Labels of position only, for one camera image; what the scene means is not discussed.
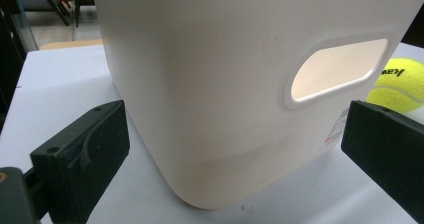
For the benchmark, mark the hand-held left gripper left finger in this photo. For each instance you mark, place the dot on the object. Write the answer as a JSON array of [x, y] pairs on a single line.
[[83, 157]]

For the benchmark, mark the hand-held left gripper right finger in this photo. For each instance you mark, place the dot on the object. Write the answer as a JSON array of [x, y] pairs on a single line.
[[386, 144]]

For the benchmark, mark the yellow tennis ball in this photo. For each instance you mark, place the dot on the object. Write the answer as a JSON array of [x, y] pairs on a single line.
[[401, 87]]

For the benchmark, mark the white plastic storage bin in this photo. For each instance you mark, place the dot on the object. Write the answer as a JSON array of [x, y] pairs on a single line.
[[200, 84]]

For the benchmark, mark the wooden table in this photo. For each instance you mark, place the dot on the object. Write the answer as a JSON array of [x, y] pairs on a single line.
[[70, 44]]

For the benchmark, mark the black metal stand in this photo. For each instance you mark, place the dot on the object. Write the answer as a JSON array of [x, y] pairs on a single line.
[[56, 4]]

